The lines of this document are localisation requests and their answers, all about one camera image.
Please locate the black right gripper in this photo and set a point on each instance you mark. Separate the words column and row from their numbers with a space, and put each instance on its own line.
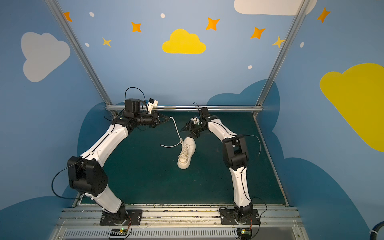
column 193, row 127

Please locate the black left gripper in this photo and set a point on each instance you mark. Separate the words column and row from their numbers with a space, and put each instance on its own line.
column 159, row 119

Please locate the white shoelace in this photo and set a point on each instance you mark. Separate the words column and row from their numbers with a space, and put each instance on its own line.
column 178, row 133

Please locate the white knit sneaker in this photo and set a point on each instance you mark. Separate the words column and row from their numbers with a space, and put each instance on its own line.
column 188, row 149

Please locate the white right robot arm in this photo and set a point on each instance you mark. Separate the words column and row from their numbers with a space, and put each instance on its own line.
column 235, row 157

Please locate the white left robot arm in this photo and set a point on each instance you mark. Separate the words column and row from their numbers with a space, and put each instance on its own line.
column 86, row 173

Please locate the left green circuit board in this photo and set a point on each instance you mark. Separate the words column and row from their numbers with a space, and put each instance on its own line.
column 118, row 234

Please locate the green circuit board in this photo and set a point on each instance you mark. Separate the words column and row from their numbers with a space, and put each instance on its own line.
column 118, row 234
column 243, row 234

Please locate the right green circuit board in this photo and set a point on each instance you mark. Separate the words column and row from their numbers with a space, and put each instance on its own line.
column 243, row 234

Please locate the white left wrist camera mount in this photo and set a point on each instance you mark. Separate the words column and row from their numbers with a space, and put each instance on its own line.
column 151, row 105

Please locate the left rear aluminium frame post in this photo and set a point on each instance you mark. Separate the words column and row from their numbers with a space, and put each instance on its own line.
column 57, row 12

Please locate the aluminium frame post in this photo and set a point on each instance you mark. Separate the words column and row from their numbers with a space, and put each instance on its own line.
column 57, row 12
column 290, row 37

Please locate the right side aluminium table rail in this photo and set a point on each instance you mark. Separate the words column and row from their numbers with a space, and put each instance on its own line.
column 270, row 159

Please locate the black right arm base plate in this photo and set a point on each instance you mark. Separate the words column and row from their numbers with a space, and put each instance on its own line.
column 230, row 217

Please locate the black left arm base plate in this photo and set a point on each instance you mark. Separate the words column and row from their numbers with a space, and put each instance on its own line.
column 122, row 218

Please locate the front aluminium rail platform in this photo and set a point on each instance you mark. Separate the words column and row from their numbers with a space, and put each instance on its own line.
column 180, row 222

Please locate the right rear aluminium frame post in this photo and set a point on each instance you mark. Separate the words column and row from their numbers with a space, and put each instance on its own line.
column 290, row 37

